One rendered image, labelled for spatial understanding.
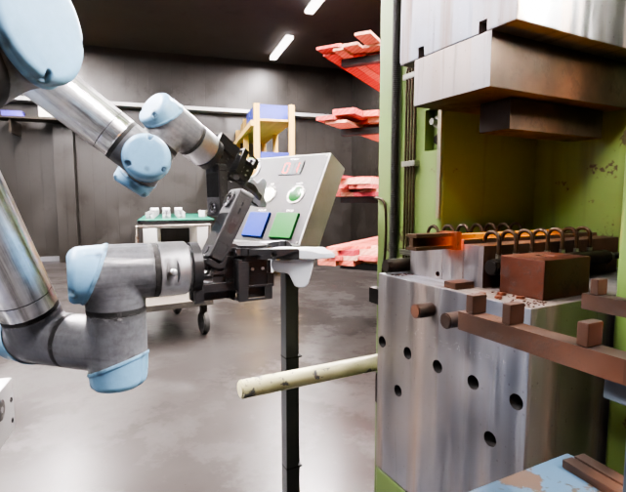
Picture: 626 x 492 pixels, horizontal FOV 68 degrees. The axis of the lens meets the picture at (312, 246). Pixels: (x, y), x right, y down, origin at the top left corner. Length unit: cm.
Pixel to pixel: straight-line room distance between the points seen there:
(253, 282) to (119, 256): 19
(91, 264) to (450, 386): 63
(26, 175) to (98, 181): 112
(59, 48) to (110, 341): 34
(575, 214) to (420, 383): 63
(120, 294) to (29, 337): 15
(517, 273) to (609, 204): 51
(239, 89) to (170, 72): 129
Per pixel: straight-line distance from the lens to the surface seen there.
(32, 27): 50
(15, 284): 69
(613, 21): 111
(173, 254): 65
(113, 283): 63
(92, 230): 924
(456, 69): 96
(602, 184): 131
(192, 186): 916
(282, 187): 129
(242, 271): 67
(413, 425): 102
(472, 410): 88
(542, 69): 101
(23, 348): 74
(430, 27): 104
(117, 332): 65
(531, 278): 82
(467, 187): 122
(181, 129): 95
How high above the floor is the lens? 107
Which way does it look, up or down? 6 degrees down
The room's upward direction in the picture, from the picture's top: straight up
